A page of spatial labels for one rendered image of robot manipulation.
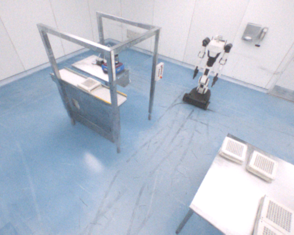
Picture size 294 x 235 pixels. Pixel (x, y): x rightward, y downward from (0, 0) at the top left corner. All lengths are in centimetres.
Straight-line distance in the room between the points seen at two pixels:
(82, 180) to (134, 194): 79
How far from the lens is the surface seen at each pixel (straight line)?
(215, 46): 359
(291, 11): 495
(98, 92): 262
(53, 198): 285
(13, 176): 327
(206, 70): 381
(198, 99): 397
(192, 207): 173
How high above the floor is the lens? 246
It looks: 43 degrees down
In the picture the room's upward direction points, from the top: 6 degrees clockwise
